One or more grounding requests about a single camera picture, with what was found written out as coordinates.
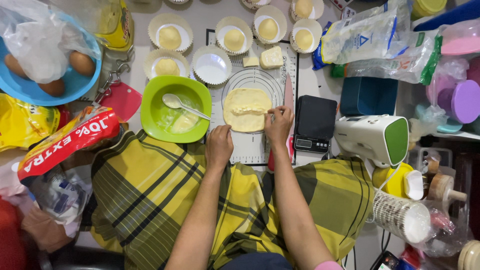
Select person's right hand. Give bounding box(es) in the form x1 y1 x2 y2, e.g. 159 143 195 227
264 106 295 149

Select person's left hand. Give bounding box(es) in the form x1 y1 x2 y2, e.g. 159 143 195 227
205 125 235 169

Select round dough sheet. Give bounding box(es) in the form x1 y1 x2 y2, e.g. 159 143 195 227
223 88 273 133

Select grated cheese filling strip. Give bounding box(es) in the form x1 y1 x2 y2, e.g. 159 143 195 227
232 106 268 115

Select white silicone baking mat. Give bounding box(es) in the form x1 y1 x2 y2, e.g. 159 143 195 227
205 29 300 167

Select yellow butter in bowl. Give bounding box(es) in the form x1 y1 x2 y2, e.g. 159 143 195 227
160 107 200 134

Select white plastic spoon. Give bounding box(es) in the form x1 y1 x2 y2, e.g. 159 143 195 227
161 93 212 121

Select group of paper baking cups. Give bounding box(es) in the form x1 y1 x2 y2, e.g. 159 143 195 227
143 0 325 86

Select green plastic bowl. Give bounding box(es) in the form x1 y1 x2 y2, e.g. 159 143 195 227
140 75 213 144

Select large cheese block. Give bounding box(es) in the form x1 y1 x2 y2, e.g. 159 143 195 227
259 45 285 70

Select group of dough balls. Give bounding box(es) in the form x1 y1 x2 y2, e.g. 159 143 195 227
154 0 315 77

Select black digital kitchen scale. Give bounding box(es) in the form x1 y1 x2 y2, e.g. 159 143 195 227
292 94 338 155

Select yellow plaid sarong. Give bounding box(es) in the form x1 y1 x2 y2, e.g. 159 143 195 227
89 129 365 270

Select red plastic dough scraper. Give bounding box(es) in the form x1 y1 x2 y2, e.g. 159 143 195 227
99 81 143 123

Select metal mixer hooks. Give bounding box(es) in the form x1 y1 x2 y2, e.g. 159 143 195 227
93 44 135 106

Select blue packet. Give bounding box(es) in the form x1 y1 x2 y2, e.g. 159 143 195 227
311 21 334 71

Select yellow oil bottle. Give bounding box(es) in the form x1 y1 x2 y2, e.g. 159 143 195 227
94 0 135 52

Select white and green hand mixer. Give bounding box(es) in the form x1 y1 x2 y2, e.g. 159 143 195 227
333 114 410 168

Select dark teal box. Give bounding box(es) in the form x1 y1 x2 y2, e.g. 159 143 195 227
339 76 399 116

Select blue plastic bowl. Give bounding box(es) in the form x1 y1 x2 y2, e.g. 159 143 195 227
0 10 103 107

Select brown egg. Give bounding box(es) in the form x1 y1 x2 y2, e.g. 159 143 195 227
68 50 97 77
37 79 66 98
3 53 28 79

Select red and white flour bag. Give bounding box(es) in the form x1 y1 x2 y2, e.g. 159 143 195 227
16 106 121 226

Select clear flour bag blue print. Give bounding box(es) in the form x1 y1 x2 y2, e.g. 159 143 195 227
320 0 412 65

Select white remote with red buttons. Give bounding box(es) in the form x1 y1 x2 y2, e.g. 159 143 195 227
329 0 356 20

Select pink sleeve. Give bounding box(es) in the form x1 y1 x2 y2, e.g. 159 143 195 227
314 260 344 270

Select yellow round container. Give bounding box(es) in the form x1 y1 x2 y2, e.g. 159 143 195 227
372 161 425 201

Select clear bag green edge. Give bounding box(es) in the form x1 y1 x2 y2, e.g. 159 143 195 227
330 29 444 86

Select stack of paper cups in plastic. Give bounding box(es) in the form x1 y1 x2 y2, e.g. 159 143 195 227
373 189 433 244

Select yellow packet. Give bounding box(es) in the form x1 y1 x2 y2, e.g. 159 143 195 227
0 92 61 153

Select clear crumpled plastic bag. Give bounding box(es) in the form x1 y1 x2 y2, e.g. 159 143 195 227
0 0 103 85

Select black phone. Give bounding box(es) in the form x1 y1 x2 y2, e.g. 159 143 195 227
370 250 401 270

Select clear plastic box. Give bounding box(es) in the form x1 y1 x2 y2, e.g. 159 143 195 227
408 146 453 178

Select wooden rolling pin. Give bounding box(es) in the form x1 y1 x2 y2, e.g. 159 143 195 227
427 172 468 203

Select shelf with plastic containers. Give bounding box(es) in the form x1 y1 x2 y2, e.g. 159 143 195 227
408 0 480 140

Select pink knife with red handle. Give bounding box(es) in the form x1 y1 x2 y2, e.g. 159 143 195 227
267 73 297 172

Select white mixer cord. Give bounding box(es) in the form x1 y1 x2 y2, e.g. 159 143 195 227
365 161 403 224

